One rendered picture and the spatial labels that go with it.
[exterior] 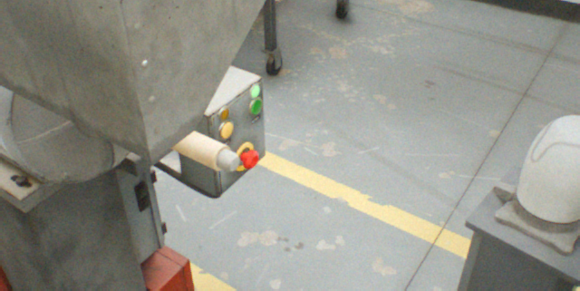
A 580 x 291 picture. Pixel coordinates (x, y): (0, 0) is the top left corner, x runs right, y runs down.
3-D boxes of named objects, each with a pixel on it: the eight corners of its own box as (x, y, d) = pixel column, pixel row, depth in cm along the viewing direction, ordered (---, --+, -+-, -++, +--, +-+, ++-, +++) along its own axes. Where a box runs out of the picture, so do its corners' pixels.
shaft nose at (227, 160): (218, 150, 64) (230, 148, 66) (214, 169, 65) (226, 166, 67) (232, 156, 63) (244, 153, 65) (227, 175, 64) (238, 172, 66)
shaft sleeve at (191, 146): (111, 99, 72) (130, 99, 75) (107, 122, 72) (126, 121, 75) (217, 147, 64) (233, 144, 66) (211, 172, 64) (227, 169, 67)
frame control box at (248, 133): (120, 189, 118) (93, 88, 102) (188, 139, 132) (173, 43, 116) (206, 237, 106) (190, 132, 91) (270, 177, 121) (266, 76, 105)
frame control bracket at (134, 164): (123, 169, 102) (119, 153, 99) (192, 121, 114) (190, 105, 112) (138, 178, 100) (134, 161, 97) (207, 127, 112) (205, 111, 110)
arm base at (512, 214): (508, 174, 145) (513, 158, 142) (594, 214, 133) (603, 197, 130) (477, 210, 134) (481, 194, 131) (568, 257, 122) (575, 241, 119)
